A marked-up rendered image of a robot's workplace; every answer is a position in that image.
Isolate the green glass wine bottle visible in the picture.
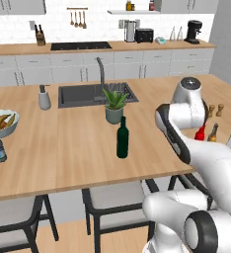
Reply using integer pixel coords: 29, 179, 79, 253
115, 116, 130, 159

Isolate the potted green plant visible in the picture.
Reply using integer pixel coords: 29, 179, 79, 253
102, 88, 129, 126

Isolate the dark grey sink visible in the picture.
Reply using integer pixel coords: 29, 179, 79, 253
57, 82, 140, 110

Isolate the grey sink tap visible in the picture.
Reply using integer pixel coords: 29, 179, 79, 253
93, 56, 108, 103

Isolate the grey cushioned black stool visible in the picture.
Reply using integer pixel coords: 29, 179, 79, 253
0, 194, 60, 253
81, 179, 160, 253

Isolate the grey base cupboard run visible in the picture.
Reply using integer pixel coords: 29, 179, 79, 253
0, 47, 217, 89

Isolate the grey soap dispenser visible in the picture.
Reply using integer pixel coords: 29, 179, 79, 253
38, 84, 52, 112

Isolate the red bottle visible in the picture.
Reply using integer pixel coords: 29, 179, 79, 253
193, 125, 207, 142

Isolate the black hob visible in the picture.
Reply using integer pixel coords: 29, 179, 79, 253
49, 41, 114, 51

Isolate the black toaster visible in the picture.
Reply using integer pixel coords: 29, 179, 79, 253
134, 28, 155, 44

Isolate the silver paper towel holder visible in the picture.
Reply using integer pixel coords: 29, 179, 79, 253
123, 19, 137, 43

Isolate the wooden shaker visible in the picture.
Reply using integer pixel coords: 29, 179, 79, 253
207, 104, 216, 119
215, 103, 226, 118

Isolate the amber glass bottle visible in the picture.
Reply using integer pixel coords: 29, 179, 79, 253
206, 123, 220, 143

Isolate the pale blue fruit bowl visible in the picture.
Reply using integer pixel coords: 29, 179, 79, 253
0, 109, 21, 139

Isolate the yellow banana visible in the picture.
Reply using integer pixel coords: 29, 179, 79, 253
0, 113, 17, 130

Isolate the wooden knife block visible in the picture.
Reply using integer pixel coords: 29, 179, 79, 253
34, 24, 47, 46

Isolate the amber jar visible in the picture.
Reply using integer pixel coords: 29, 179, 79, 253
125, 0, 136, 12

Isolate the black coffee machine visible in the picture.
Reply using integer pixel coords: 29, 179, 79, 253
184, 20, 203, 45

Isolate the rail with hanging wooden tools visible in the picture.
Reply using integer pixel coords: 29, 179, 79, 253
66, 7, 89, 30

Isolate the white wall shelf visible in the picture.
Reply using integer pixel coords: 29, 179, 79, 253
107, 9, 162, 16

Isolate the grey wall cupboard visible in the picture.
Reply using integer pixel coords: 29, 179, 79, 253
154, 0, 220, 15
0, 0, 47, 16

